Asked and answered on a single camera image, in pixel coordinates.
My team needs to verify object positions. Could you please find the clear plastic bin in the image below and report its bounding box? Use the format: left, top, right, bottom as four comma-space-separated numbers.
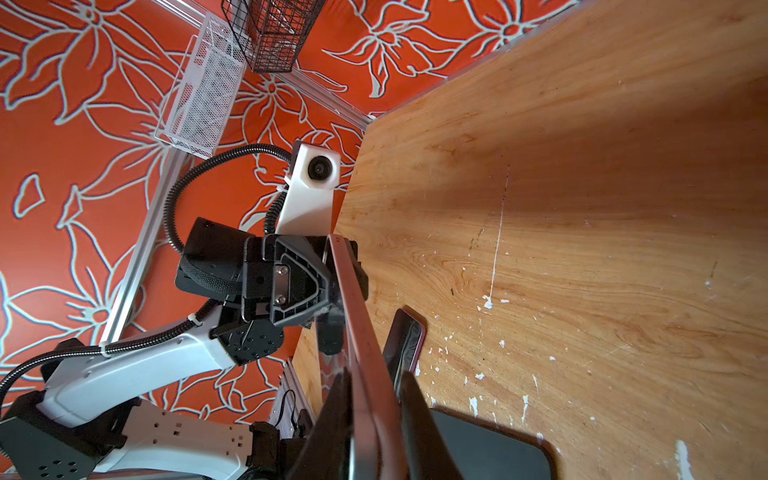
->
154, 13, 245, 159

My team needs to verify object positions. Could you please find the black phone case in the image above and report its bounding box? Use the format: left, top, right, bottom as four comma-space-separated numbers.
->
430, 408, 557, 479

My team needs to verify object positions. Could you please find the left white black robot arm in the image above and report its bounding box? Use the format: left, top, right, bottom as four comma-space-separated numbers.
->
1, 141, 345, 479

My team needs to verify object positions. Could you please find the black smartphone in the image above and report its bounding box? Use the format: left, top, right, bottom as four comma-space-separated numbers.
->
328, 234, 408, 479
382, 306, 427, 395

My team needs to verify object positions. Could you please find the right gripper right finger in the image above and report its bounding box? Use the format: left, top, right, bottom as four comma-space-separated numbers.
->
399, 371, 462, 479

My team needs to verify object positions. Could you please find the black wire basket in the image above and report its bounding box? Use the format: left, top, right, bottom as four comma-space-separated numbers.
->
221, 0, 326, 74

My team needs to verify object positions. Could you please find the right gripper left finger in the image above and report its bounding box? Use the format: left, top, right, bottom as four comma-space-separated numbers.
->
287, 370, 352, 480

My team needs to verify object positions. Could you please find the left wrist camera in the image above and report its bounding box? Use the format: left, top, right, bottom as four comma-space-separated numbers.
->
276, 141, 341, 237

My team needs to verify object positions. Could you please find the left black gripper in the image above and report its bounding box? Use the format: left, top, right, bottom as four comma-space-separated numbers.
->
239, 234, 345, 356

